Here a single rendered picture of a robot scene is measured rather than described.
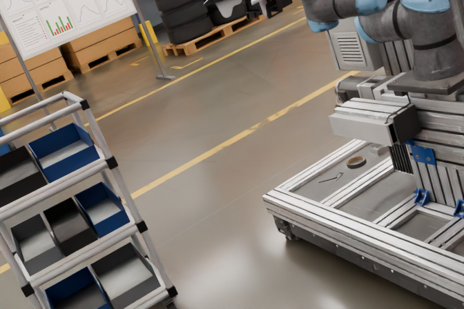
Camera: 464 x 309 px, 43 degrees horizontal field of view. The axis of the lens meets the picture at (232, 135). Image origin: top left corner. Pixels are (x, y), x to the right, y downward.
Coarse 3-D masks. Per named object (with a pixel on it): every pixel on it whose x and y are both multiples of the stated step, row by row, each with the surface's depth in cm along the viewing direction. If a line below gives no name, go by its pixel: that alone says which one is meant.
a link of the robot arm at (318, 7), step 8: (304, 0) 146; (312, 0) 144; (320, 0) 144; (328, 0) 142; (304, 8) 148; (312, 8) 145; (320, 8) 144; (328, 8) 142; (312, 16) 146; (320, 16) 145; (328, 16) 144; (336, 16) 142; (312, 24) 148; (320, 24) 146; (328, 24) 146; (336, 24) 147
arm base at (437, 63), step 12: (456, 36) 159; (420, 48) 158; (432, 48) 156; (444, 48) 156; (456, 48) 157; (420, 60) 160; (432, 60) 157; (444, 60) 156; (456, 60) 156; (420, 72) 160; (432, 72) 158; (444, 72) 156; (456, 72) 156
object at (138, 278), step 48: (0, 144) 202; (48, 144) 243; (0, 192) 209; (48, 192) 212; (96, 192) 255; (0, 240) 207; (48, 240) 233; (96, 240) 227; (144, 240) 231; (48, 288) 252; (96, 288) 253; (144, 288) 239
